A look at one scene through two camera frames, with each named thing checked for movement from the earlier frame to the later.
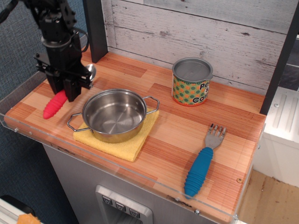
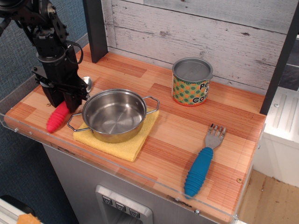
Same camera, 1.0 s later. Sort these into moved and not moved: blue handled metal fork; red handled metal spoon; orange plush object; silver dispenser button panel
Moved: red handled metal spoon
Not moved: orange plush object; silver dispenser button panel; blue handled metal fork
